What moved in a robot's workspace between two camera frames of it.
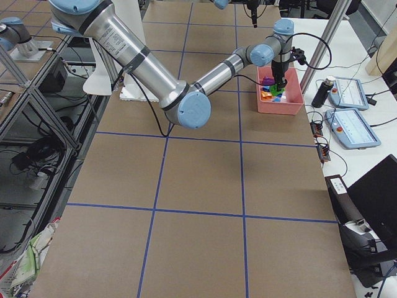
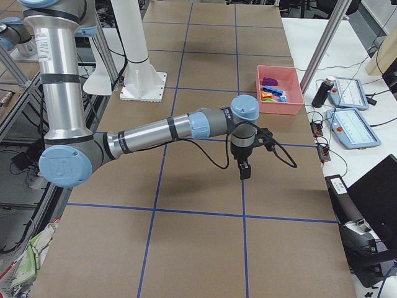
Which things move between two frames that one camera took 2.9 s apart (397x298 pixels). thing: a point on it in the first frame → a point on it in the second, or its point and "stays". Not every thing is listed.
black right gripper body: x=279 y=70 → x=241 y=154
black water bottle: x=320 y=97 stays
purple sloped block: x=267 y=81 stays
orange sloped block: x=265 y=95 stays
